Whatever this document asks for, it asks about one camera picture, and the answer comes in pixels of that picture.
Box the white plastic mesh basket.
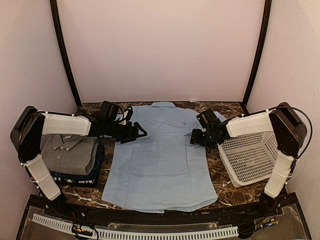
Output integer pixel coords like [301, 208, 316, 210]
[218, 132, 295, 198]

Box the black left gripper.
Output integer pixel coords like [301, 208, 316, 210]
[105, 120, 147, 144]

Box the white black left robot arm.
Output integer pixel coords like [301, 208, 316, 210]
[10, 103, 148, 218]

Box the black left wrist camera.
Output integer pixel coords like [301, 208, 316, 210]
[96, 101, 133, 124]

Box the black left frame post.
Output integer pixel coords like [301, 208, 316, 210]
[49, 0, 82, 108]

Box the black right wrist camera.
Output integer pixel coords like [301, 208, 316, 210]
[196, 109, 222, 130]

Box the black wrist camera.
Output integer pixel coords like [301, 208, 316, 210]
[96, 101, 133, 124]
[196, 109, 222, 130]

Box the black right frame post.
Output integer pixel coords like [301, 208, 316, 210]
[240, 0, 272, 110]

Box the black frame post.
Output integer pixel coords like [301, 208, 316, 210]
[240, 0, 272, 110]
[49, 0, 82, 108]

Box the folded grey button shirt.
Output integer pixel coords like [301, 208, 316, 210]
[41, 134, 98, 176]

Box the white slotted cable duct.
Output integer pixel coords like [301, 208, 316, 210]
[31, 213, 239, 240]

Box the black front rail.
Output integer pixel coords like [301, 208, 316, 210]
[26, 192, 300, 227]

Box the folded navy plaid shirt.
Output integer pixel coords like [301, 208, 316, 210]
[50, 144, 105, 180]

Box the light blue long sleeve shirt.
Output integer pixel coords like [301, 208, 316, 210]
[101, 102, 218, 213]

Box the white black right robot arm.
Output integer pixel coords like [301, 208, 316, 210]
[190, 102, 312, 217]

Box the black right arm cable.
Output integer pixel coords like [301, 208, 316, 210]
[274, 106, 313, 181]

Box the folded black printed shirt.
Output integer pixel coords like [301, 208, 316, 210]
[52, 176, 99, 188]

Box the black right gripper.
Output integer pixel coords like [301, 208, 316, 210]
[190, 128, 216, 149]

